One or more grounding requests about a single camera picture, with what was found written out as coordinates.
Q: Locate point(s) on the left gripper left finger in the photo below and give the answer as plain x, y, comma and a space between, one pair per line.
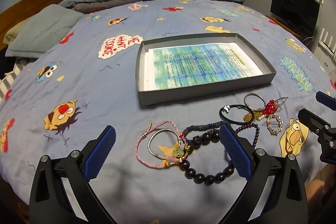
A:
48, 199

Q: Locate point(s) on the black flat monitor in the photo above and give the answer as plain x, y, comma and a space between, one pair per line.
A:
299, 15

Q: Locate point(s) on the blue cartoon bed sheet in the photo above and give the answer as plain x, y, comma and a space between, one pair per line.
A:
68, 96

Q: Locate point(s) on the grey green pillow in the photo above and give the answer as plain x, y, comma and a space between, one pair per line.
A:
43, 31

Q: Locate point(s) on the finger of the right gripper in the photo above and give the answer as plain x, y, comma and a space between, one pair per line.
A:
326, 100
315, 124

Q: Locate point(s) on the grey shallow cardboard tray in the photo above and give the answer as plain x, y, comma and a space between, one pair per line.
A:
171, 95

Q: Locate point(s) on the silver bangle with clasp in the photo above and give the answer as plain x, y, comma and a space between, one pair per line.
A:
170, 151

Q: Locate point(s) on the blue green printed paper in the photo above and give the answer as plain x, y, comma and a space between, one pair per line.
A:
183, 66

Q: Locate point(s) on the wooden headboard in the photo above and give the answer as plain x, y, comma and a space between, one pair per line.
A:
19, 12

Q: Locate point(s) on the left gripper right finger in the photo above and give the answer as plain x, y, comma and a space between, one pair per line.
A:
286, 201

